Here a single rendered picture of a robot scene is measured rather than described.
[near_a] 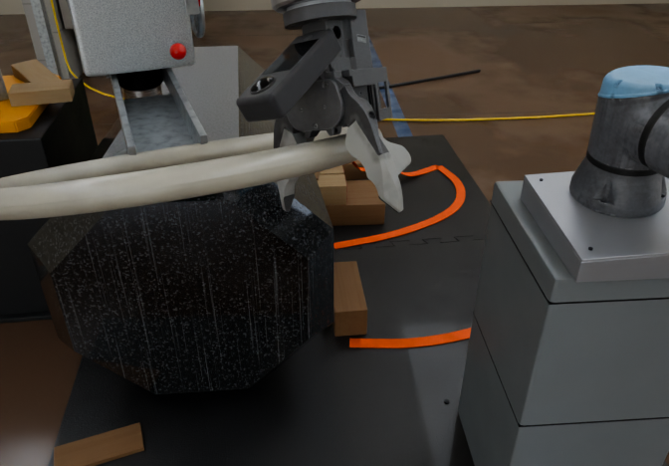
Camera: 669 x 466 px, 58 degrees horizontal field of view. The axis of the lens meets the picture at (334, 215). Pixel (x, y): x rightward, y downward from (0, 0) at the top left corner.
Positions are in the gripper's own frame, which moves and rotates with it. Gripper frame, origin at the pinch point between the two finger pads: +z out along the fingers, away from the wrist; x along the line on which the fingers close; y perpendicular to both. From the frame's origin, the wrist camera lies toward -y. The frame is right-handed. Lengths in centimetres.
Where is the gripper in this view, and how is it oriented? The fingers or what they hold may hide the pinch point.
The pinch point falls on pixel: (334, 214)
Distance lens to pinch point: 60.4
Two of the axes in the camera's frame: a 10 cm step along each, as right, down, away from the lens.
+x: -7.6, -0.1, 6.5
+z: 1.4, 9.7, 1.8
